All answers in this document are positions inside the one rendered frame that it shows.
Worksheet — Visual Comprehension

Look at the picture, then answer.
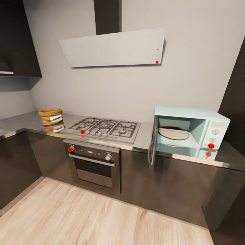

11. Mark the popcorn bag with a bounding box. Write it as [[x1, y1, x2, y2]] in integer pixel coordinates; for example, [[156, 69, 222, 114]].
[[38, 109, 63, 125]]

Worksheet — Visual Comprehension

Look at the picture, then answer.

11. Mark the microwave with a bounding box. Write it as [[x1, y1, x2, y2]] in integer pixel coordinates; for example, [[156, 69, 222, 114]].
[[147, 105, 230, 170]]

